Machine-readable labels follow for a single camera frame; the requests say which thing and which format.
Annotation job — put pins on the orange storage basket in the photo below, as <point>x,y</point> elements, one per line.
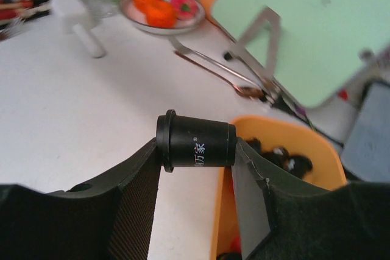
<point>327,170</point>

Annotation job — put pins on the grey induction cooker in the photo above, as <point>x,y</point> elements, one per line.
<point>366,151</point>

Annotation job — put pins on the silver fork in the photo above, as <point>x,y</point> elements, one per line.
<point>179,47</point>

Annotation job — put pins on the fruit bowl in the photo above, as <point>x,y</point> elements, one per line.
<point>163,17</point>

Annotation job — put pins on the black capsule number four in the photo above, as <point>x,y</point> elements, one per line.
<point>191,142</point>

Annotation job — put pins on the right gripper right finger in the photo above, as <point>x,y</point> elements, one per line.
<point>283,217</point>

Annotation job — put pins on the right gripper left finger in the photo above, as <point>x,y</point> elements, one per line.
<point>107,217</point>

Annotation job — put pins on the copper spoon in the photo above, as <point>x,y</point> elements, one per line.
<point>243,91</point>

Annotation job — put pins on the black capsule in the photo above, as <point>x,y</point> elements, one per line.
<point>278,156</point>
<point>299,166</point>
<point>255,144</point>

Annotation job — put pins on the green cutting board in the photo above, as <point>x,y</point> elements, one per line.
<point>323,44</point>

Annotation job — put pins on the white plastic scoop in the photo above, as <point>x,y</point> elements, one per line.
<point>74,17</point>

